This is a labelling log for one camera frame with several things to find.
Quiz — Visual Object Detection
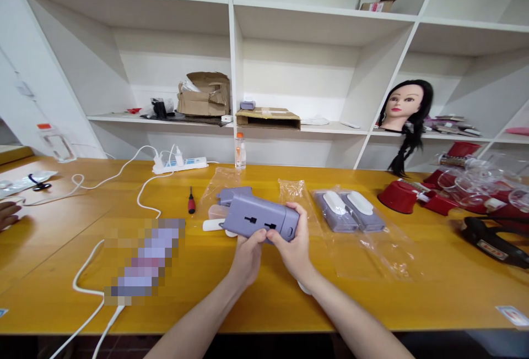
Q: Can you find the person's left hand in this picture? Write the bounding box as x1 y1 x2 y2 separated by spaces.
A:
228 228 269 290

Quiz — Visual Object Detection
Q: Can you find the person's right hand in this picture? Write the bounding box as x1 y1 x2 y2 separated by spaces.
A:
266 202 314 285

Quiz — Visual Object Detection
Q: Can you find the purple travel adapter block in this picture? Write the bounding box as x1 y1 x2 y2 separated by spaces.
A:
228 193 300 247

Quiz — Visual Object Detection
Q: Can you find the purple adapter with white plug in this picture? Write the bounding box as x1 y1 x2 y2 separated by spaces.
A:
313 190 359 234
343 190 386 233

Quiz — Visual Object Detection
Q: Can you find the small translucent pink box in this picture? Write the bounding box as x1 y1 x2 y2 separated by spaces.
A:
208 203 230 222

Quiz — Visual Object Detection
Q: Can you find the small crumpled clear bag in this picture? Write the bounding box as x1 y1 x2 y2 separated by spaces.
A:
277 178 310 212

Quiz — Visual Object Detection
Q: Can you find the purple adapter part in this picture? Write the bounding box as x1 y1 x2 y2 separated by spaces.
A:
217 186 254 208

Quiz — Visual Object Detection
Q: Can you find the large clear plastic bag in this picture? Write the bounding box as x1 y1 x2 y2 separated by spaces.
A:
309 184 415 284

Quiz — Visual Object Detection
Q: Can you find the clear empty plastic bag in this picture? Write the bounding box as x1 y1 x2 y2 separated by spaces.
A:
204 166 245 227

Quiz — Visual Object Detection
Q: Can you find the clear bottle with orange cap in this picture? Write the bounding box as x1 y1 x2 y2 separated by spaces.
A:
235 128 248 169

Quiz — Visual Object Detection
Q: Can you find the white power strip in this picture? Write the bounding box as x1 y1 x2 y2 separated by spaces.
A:
152 154 209 175

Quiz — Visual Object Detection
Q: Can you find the red round base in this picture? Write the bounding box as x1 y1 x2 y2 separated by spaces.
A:
376 179 420 214

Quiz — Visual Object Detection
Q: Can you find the mannequin head with black hair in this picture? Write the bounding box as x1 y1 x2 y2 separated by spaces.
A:
377 79 435 179

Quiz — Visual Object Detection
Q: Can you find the white shelf unit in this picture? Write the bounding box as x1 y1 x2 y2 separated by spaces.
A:
12 0 529 172

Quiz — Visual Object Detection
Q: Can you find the pile of red clear appliances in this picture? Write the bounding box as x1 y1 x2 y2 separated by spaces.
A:
419 141 529 221

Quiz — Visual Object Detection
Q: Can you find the black device with red label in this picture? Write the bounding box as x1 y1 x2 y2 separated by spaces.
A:
460 215 529 270

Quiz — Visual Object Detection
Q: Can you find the clear package with orange label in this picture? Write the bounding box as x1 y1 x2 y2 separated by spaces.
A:
36 122 78 165

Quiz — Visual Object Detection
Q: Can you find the clear plastic packet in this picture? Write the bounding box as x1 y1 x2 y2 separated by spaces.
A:
0 168 59 202

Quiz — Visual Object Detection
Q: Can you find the white charging cable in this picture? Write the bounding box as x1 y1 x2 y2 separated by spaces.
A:
0 145 175 211
137 160 177 219

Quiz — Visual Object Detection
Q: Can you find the white cable with connector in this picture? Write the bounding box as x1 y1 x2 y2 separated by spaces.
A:
51 238 126 359

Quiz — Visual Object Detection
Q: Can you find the black cord loop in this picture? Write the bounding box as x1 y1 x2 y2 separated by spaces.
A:
26 173 53 193

